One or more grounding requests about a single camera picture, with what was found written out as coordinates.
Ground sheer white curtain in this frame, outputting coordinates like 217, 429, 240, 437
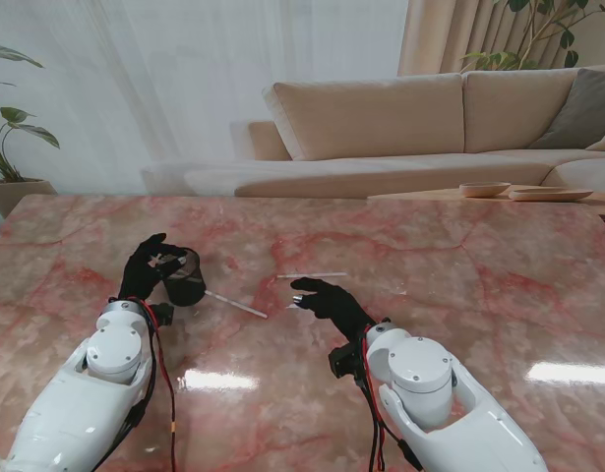
0, 0, 411, 196

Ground beige pleated curtain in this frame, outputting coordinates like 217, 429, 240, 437
396, 0, 605, 78

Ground beige plant pot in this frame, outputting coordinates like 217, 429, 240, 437
0, 177, 58, 220

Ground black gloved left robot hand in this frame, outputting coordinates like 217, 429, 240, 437
120, 232, 188, 302

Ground light wooden coffee table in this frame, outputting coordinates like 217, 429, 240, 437
366, 188, 605, 220

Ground beige sectional sofa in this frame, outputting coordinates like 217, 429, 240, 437
140, 63, 605, 199

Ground tall branching green plant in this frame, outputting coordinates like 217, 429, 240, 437
459, 0, 605, 74

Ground red and black arm cables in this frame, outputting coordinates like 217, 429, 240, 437
355, 328, 424, 472
90, 299, 180, 472

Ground large-leaf green houseplant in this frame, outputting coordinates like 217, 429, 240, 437
0, 41, 61, 184

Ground grey sofa cushion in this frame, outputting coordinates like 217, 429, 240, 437
527, 67, 605, 150

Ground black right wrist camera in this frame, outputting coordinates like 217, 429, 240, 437
329, 343, 365, 380

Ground shallow wooden tray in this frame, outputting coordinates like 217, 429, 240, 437
508, 187, 594, 203

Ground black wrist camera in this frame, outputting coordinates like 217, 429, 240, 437
149, 303, 176, 328
329, 343, 365, 380

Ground black mesh brush holder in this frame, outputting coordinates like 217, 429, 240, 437
161, 248, 207, 309

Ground light wooden bowl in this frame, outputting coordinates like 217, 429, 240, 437
458, 181, 513, 199

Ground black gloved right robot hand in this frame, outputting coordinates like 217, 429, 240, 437
289, 276, 377, 341

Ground red and black left arm cables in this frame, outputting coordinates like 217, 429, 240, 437
90, 299, 180, 472

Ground red and black right arm cables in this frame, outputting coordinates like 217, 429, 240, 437
355, 328, 424, 472

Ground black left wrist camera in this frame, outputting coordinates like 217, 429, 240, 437
149, 303, 176, 328

